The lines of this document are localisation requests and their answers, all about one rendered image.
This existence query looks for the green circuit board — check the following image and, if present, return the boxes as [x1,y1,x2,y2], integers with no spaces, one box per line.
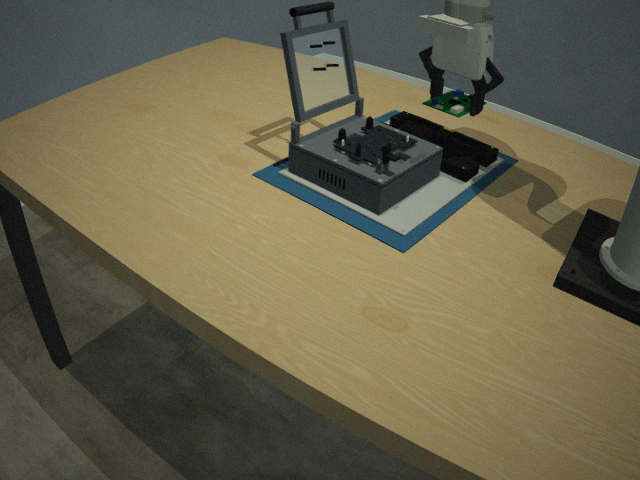
[423,90,472,118]

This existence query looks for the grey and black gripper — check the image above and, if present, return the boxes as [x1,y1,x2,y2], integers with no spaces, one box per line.
[419,22,504,116]

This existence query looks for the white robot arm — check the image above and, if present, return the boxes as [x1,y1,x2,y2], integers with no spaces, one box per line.
[417,0,640,291]

